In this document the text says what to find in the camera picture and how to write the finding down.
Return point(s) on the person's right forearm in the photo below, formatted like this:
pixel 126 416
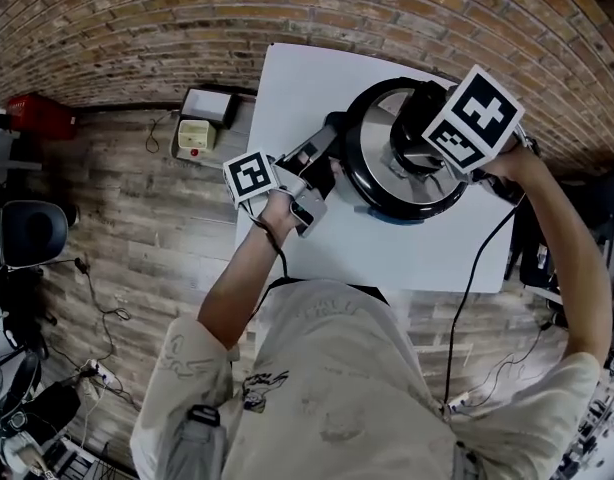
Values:
pixel 577 258

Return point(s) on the white power strip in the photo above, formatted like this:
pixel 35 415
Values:
pixel 97 370

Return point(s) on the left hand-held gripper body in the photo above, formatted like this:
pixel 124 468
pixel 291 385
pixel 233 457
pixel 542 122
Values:
pixel 252 180

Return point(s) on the black box white lining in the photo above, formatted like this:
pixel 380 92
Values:
pixel 207 105

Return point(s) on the white shell grey seat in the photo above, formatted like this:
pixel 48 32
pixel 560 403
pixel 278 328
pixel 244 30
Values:
pixel 34 233

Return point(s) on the black pressure cooker body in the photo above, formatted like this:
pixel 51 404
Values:
pixel 392 219

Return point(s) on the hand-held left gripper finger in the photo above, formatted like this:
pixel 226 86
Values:
pixel 319 178
pixel 309 148

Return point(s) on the person's left hand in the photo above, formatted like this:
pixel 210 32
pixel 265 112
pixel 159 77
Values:
pixel 279 213

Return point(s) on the person's beige shirt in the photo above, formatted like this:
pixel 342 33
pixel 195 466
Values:
pixel 337 393

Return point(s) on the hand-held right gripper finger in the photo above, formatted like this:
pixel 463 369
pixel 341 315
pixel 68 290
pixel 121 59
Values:
pixel 439 170

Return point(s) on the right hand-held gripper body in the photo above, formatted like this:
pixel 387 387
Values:
pixel 477 113

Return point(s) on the person's left forearm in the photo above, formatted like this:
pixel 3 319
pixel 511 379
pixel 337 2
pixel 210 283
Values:
pixel 232 293

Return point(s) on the person's right hand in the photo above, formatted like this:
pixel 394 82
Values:
pixel 512 165

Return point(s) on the cream plastic container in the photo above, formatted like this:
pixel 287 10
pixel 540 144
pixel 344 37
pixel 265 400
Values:
pixel 194 135

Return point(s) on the black open tool bag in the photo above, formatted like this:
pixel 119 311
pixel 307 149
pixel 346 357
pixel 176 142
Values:
pixel 537 263

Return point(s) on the red box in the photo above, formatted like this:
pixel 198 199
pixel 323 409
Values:
pixel 39 115

